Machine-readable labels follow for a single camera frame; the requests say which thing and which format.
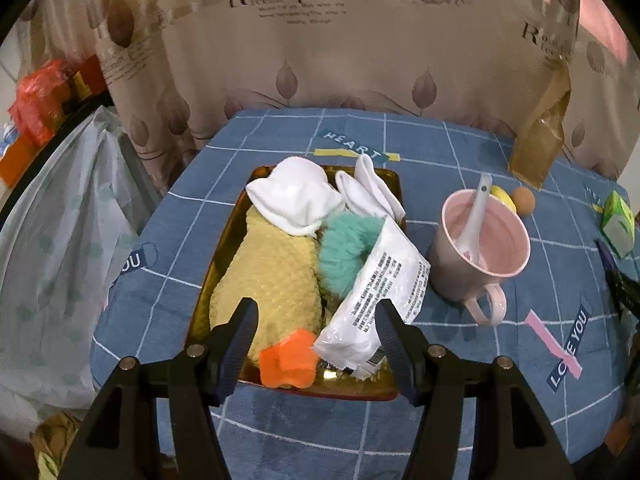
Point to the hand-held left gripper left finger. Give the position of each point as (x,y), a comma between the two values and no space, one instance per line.
(240,350)

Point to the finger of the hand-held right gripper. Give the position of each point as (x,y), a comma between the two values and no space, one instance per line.
(622,285)

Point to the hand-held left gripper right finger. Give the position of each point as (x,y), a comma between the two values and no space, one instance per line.
(395,355)

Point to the yellow plush duck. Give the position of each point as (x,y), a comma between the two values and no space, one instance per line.
(270,280)

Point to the plastic packet with label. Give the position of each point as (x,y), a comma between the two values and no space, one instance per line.
(370,280)

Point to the teal fluffy scrunchie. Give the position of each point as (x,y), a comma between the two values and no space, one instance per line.
(345,250)

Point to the gold tin tray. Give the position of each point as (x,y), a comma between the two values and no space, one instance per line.
(227,230)

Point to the white sock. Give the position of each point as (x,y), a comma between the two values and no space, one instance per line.
(370,192)
(295,195)

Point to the green tissue pack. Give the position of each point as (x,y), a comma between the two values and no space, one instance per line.
(617,222)

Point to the pink mug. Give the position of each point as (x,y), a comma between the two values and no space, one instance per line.
(450,270)

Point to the brown egg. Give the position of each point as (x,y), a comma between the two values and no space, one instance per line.
(524,202)

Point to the yellow striped plush toy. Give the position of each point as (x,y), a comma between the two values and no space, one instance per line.
(501,196)

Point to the white spoon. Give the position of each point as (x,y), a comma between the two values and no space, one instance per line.
(475,220)

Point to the translucent plastic cover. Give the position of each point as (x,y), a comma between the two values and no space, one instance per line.
(60,260)

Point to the brown crumpled cloth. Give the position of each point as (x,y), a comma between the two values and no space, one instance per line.
(55,440)

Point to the orange box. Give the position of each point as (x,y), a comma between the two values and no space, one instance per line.
(15,162)

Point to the beige leaf print curtain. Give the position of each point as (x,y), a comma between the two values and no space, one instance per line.
(350,60)

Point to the red box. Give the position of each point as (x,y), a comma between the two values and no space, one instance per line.
(87,80)

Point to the red plastic bag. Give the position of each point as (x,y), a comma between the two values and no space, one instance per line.
(37,105)

